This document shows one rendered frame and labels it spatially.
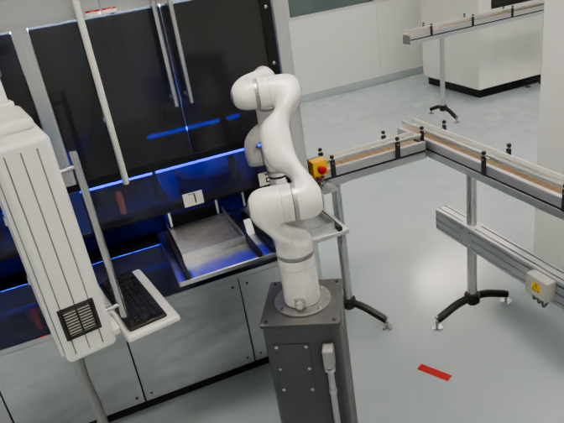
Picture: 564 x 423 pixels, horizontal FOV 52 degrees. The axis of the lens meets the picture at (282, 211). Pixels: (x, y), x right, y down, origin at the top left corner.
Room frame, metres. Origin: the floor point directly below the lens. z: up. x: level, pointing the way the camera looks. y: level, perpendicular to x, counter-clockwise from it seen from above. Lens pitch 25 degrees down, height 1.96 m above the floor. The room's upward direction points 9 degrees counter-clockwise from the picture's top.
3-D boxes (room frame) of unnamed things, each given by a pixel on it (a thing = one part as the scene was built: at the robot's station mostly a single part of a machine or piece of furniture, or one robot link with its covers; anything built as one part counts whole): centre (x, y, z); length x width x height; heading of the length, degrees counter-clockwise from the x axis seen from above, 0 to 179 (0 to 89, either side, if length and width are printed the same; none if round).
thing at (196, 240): (2.19, 0.33, 0.90); 0.34 x 0.26 x 0.04; 17
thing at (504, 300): (2.52, -0.92, 0.07); 0.50 x 0.08 x 0.14; 107
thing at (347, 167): (2.70, -0.42, 0.92); 0.69 x 0.16 x 0.16; 107
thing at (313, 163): (2.48, -0.19, 1.00); 0.08 x 0.07 x 0.07; 17
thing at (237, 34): (2.36, 0.12, 1.51); 0.43 x 0.01 x 0.59; 107
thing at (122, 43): (2.23, 0.55, 1.51); 0.47 x 0.01 x 0.59; 107
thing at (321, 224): (2.18, -0.02, 0.90); 0.34 x 0.26 x 0.04; 17
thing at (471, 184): (2.52, -0.92, 0.46); 0.09 x 0.09 x 0.77; 17
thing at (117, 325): (1.88, 0.64, 0.79); 0.45 x 0.28 x 0.03; 28
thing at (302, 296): (1.63, -0.02, 0.95); 0.19 x 0.19 x 0.18
